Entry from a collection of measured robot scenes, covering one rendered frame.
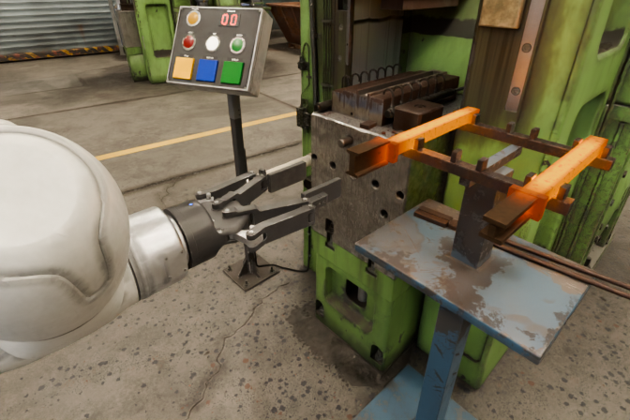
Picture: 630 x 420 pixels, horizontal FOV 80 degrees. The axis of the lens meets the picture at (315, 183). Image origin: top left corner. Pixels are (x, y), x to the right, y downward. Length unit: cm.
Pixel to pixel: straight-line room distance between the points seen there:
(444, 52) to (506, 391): 123
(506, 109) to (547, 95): 9
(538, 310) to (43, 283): 75
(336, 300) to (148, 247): 123
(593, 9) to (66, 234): 97
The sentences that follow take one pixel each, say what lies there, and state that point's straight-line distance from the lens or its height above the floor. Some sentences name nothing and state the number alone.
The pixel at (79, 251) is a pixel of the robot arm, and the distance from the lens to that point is 23.
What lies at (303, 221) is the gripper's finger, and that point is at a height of 102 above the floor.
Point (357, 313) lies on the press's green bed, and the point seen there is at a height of 16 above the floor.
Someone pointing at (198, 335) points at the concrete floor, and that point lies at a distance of 174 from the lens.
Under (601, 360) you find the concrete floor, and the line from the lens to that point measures 194.
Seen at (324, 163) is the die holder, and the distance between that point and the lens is 122.
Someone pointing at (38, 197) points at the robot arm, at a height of 119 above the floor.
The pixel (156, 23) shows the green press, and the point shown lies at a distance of 586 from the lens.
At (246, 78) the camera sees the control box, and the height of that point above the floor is 100.
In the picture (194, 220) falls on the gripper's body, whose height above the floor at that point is 105.
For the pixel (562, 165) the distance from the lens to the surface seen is 69.
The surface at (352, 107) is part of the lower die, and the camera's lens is 117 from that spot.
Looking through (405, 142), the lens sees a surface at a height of 103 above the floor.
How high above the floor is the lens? 128
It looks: 28 degrees down
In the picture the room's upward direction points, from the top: straight up
